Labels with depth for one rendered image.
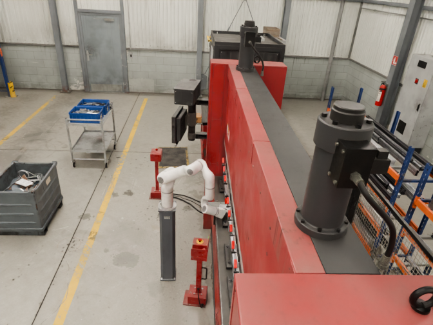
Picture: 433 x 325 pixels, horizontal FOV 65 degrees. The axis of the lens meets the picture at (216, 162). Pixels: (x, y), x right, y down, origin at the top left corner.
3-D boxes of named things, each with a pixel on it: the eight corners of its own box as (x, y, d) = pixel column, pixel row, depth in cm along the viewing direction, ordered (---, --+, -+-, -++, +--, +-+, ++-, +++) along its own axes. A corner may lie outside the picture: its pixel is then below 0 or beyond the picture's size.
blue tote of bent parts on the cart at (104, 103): (83, 108, 642) (82, 98, 634) (110, 108, 646) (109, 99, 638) (78, 114, 611) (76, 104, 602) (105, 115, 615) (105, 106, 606)
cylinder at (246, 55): (234, 67, 356) (238, 19, 334) (258, 68, 358) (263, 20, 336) (238, 75, 327) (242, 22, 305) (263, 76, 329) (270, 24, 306)
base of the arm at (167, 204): (157, 211, 343) (156, 195, 334) (158, 200, 360) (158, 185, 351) (176, 211, 345) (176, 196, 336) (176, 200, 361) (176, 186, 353)
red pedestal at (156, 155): (150, 192, 551) (148, 146, 512) (165, 192, 552) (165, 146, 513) (149, 199, 533) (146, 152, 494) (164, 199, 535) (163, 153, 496)
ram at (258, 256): (223, 143, 415) (229, 78, 377) (230, 143, 415) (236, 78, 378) (263, 428, 151) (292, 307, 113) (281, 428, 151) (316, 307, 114)
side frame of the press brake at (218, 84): (202, 218, 499) (210, 58, 390) (259, 219, 504) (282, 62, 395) (202, 229, 477) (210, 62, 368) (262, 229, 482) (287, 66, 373)
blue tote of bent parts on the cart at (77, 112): (75, 115, 605) (74, 106, 597) (104, 116, 609) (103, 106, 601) (69, 122, 574) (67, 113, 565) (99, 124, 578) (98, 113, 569)
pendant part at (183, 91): (182, 137, 483) (182, 77, 443) (199, 138, 481) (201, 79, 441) (173, 152, 438) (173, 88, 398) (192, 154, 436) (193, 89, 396)
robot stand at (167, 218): (160, 280, 391) (158, 210, 344) (161, 269, 407) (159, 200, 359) (175, 280, 392) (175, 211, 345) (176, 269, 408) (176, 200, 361)
